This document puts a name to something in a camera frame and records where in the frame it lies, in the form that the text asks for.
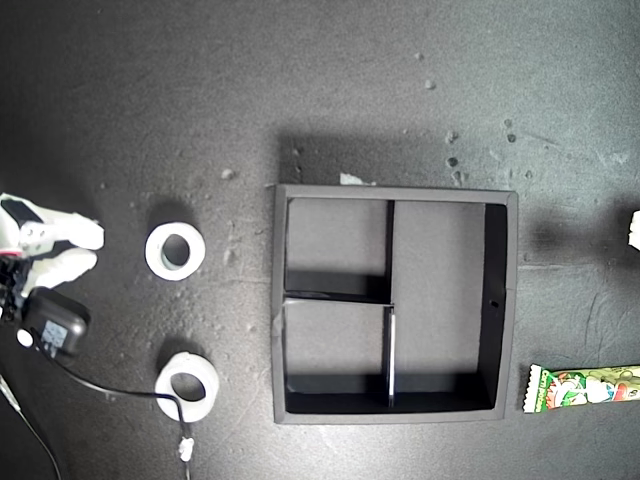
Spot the white tape roll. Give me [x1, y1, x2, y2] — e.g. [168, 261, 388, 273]
[144, 222, 208, 283]
[154, 351, 221, 424]

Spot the small white tape scrap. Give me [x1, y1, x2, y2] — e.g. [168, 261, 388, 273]
[339, 171, 377, 188]

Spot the black camera cable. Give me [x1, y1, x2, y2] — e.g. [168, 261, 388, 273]
[47, 344, 197, 480]

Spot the black tray with wells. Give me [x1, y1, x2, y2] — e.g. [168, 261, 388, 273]
[271, 183, 520, 427]

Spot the green printed snack bar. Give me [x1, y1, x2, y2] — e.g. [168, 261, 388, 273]
[521, 363, 640, 415]

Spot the thin grey cable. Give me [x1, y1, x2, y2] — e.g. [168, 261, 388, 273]
[0, 373, 64, 480]

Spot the small black camera box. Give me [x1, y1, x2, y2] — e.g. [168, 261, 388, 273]
[17, 286, 93, 359]

